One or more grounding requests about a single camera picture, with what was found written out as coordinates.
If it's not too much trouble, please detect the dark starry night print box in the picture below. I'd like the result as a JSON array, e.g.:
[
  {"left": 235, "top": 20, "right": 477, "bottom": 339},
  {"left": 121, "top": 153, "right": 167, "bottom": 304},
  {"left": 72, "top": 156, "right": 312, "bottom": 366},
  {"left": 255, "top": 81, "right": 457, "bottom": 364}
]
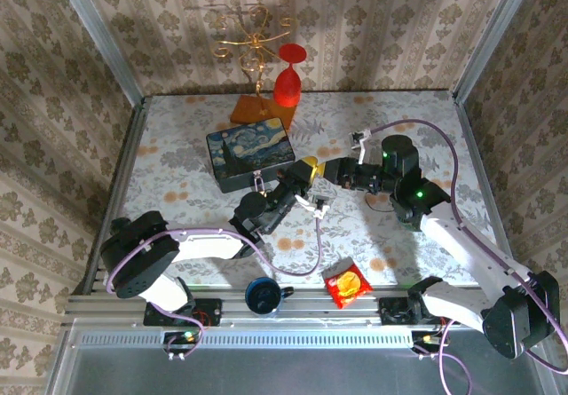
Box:
[{"left": 205, "top": 116, "right": 297, "bottom": 194}]

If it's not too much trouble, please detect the red wine glass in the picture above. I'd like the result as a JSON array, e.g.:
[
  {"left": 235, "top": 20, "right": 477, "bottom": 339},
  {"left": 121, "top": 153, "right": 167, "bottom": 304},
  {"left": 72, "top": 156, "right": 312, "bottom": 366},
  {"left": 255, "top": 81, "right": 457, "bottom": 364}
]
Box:
[{"left": 272, "top": 43, "right": 308, "bottom": 108}]

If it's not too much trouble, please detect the dark blue mug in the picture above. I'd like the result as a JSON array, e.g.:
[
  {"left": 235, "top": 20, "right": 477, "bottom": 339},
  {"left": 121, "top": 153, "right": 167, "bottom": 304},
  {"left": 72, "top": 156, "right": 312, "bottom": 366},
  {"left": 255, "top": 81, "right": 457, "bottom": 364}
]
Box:
[{"left": 244, "top": 276, "right": 296, "bottom": 316}]

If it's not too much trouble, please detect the floral white table mat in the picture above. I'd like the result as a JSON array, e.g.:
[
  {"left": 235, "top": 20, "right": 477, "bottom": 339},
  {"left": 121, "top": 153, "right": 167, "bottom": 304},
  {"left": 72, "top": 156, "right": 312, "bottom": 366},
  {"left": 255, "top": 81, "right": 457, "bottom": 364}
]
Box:
[{"left": 104, "top": 91, "right": 509, "bottom": 288}]

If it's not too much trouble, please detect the red snack packet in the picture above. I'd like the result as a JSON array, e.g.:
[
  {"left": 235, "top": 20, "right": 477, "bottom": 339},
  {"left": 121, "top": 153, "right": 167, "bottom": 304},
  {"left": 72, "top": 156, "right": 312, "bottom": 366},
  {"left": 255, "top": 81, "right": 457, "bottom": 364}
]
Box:
[{"left": 322, "top": 257, "right": 373, "bottom": 310}]

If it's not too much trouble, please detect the left connector board with LED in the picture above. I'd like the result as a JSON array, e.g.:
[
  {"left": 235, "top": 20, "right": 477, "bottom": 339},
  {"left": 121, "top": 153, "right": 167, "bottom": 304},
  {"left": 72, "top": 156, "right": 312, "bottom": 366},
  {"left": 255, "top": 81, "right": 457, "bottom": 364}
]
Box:
[{"left": 162, "top": 330, "right": 201, "bottom": 361}]

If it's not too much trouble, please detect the connector board with led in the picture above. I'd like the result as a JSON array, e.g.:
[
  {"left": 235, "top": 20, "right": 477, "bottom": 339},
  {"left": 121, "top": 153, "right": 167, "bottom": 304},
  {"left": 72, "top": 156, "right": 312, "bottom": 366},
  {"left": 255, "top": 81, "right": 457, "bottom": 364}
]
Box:
[
  {"left": 410, "top": 328, "right": 446, "bottom": 361},
  {"left": 162, "top": 330, "right": 201, "bottom": 361}
]

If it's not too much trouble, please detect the right connector board with LED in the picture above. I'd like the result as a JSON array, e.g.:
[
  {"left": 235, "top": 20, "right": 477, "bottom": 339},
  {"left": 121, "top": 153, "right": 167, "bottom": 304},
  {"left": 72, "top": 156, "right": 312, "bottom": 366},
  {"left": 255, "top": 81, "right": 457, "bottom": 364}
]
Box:
[{"left": 410, "top": 328, "right": 446, "bottom": 361}]

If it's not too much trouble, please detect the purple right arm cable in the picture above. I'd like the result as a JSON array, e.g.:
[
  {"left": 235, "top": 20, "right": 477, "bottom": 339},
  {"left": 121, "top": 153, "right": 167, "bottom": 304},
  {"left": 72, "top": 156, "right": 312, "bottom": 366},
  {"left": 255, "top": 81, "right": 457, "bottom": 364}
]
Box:
[{"left": 363, "top": 118, "right": 568, "bottom": 395}]

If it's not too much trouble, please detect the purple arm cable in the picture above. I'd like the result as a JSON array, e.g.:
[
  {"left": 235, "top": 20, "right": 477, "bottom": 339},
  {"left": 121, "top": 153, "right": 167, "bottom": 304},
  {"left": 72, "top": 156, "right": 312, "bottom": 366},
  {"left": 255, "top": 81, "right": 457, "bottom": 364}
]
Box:
[
  {"left": 105, "top": 215, "right": 324, "bottom": 361},
  {"left": 363, "top": 118, "right": 568, "bottom": 395}
]

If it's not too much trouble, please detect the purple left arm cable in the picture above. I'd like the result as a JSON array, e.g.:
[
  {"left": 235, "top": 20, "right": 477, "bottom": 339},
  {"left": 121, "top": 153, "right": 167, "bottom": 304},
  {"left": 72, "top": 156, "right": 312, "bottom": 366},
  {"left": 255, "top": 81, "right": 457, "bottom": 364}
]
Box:
[{"left": 105, "top": 215, "right": 324, "bottom": 361}]

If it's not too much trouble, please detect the aluminium right side rail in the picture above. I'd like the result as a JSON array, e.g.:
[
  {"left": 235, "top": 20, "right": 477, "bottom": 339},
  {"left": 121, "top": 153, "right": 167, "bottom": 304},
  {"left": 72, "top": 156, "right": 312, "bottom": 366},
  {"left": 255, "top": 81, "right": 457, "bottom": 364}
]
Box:
[{"left": 452, "top": 92, "right": 533, "bottom": 292}]

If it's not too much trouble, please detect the gold wire stand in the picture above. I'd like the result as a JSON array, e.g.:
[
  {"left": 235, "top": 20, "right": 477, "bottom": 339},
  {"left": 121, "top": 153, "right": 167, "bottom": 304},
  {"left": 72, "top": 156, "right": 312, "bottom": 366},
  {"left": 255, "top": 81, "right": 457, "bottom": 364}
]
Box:
[{"left": 211, "top": 4, "right": 299, "bottom": 130}]

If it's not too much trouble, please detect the aluminium front frame rail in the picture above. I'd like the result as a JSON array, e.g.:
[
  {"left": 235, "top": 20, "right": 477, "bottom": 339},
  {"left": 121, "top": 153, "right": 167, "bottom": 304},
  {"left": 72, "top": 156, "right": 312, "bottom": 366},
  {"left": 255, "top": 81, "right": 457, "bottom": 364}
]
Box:
[{"left": 64, "top": 284, "right": 489, "bottom": 328}]

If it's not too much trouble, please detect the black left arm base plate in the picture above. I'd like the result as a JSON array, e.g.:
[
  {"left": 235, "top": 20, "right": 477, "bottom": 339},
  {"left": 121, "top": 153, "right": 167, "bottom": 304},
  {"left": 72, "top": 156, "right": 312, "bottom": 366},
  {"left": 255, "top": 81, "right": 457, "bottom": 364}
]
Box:
[{"left": 143, "top": 298, "right": 223, "bottom": 328}]

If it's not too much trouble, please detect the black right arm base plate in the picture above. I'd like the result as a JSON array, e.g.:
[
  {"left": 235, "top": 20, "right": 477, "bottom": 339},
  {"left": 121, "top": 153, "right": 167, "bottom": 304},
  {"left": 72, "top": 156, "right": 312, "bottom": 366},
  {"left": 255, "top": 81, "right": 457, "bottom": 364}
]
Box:
[{"left": 379, "top": 296, "right": 449, "bottom": 326}]

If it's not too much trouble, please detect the slotted grey cable duct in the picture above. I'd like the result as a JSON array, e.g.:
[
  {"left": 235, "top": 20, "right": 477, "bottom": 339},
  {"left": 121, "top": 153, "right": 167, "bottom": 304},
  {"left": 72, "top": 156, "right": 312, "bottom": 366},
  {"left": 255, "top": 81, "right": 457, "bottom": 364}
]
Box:
[{"left": 77, "top": 330, "right": 414, "bottom": 350}]

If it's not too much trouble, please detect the aluminium left side rail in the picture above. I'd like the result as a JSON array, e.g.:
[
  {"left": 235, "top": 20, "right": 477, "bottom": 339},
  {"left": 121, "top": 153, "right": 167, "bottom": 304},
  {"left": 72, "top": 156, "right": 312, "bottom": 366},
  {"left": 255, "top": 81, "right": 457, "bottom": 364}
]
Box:
[{"left": 83, "top": 97, "right": 148, "bottom": 296}]

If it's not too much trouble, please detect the aluminium right frame post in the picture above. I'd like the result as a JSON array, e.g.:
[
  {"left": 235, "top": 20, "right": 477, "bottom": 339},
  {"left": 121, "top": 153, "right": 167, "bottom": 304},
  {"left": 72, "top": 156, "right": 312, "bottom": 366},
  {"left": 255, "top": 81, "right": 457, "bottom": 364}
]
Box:
[{"left": 452, "top": 0, "right": 540, "bottom": 103}]

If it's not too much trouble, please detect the aluminium frame post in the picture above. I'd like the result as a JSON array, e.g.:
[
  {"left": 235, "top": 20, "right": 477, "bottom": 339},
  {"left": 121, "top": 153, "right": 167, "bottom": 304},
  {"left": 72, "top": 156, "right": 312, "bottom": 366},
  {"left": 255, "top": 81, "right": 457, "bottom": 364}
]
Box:
[
  {"left": 452, "top": 0, "right": 540, "bottom": 103},
  {"left": 51, "top": 0, "right": 147, "bottom": 107}
]

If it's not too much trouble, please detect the aluminium left frame post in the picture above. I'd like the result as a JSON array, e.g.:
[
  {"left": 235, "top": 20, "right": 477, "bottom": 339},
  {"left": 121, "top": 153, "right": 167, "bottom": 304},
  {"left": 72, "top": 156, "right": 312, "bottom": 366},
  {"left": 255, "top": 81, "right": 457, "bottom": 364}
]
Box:
[{"left": 51, "top": 0, "right": 147, "bottom": 107}]

